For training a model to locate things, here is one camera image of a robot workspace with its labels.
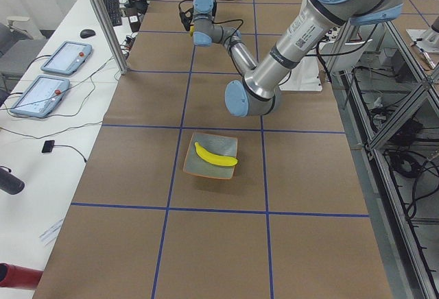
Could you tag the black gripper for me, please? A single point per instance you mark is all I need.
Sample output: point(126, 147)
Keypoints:
point(185, 20)

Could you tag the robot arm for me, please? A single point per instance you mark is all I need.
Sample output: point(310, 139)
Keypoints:
point(257, 92)

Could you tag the grey square plate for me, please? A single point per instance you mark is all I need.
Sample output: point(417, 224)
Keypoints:
point(217, 144)

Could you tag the black keyboard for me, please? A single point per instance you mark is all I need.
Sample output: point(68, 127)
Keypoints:
point(113, 11)

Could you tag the black computer mouse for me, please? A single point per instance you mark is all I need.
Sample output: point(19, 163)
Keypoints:
point(87, 33)

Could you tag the far teach pendant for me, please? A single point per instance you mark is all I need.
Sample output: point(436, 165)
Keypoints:
point(68, 58)

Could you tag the teach pendant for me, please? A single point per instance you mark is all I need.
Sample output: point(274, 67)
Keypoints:
point(41, 97)
point(68, 58)

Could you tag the near teach pendant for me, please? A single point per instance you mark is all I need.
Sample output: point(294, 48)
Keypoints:
point(41, 97)

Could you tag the aluminium frame post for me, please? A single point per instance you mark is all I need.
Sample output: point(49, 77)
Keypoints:
point(109, 34)

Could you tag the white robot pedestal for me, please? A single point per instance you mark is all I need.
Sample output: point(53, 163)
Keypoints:
point(304, 77)

